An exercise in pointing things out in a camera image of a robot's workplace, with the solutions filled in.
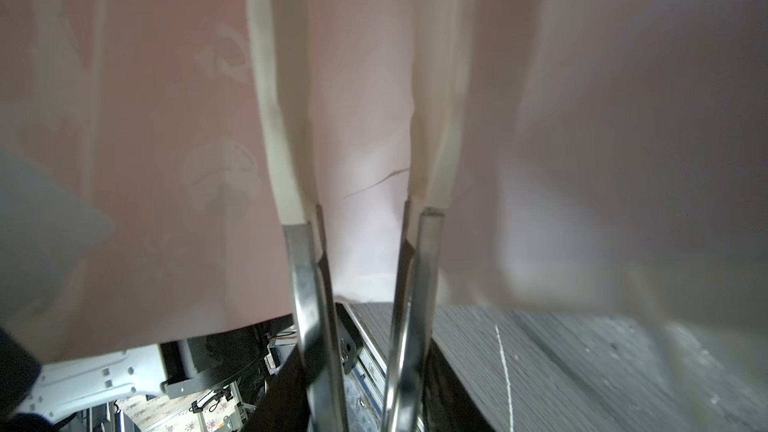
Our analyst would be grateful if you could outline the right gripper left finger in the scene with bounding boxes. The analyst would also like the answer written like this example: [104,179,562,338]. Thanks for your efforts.
[242,347,310,432]

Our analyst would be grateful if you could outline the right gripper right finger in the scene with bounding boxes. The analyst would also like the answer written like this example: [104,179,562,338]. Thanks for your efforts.
[422,341,494,432]

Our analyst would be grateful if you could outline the red white paper bag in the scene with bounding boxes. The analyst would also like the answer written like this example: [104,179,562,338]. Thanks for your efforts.
[1,0,767,361]

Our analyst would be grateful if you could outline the steel tongs white tips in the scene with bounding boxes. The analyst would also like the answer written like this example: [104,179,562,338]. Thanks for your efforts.
[246,0,476,431]

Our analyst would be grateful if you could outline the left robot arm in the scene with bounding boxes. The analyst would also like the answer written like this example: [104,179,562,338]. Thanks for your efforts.
[1,315,293,431]

